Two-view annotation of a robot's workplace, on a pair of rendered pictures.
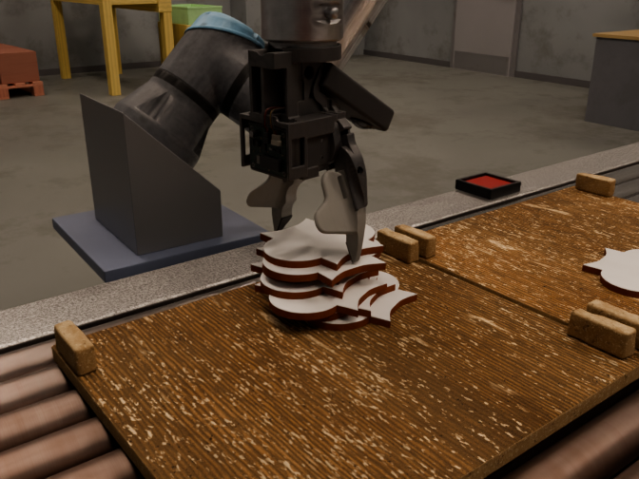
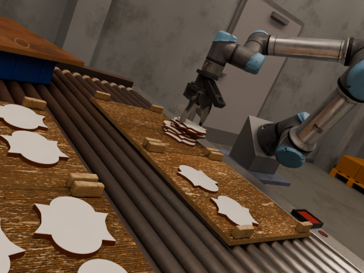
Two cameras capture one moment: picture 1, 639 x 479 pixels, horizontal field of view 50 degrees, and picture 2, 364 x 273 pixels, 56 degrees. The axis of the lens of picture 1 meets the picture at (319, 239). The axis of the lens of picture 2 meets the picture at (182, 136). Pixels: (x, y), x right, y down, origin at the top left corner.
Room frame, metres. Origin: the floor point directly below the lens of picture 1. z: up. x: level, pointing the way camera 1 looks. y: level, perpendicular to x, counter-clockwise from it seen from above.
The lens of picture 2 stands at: (0.52, -1.26, 1.28)
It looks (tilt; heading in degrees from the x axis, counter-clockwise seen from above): 15 degrees down; 84
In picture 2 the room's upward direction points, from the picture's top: 24 degrees clockwise
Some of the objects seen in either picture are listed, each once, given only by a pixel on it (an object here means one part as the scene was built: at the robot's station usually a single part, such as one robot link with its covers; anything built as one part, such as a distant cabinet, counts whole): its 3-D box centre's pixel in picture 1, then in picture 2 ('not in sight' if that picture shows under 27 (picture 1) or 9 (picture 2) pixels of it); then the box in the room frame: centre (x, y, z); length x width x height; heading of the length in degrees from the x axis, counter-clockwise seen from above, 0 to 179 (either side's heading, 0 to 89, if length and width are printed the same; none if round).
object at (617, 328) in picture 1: (601, 332); (151, 143); (0.55, -0.26, 0.95); 0.06 x 0.02 x 0.03; 38
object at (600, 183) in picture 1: (594, 183); (304, 226); (1.01, -0.43, 0.95); 0.06 x 0.02 x 0.03; 37
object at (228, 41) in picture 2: not in sight; (222, 48); (0.65, 0.01, 1.29); 0.09 x 0.08 x 0.11; 166
